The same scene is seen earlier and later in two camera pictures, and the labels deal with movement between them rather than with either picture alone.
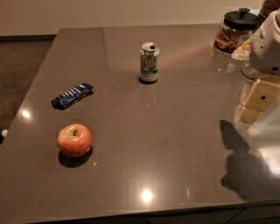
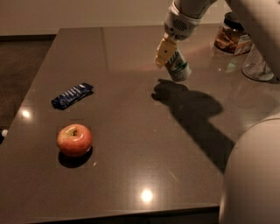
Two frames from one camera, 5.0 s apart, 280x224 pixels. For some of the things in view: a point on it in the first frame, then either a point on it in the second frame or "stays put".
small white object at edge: x=4 y=132 stays put
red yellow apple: x=73 y=140 stays put
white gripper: x=267 y=51 to x=180 y=26
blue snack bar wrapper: x=72 y=96 stays put
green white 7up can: x=149 y=61 to x=178 y=66
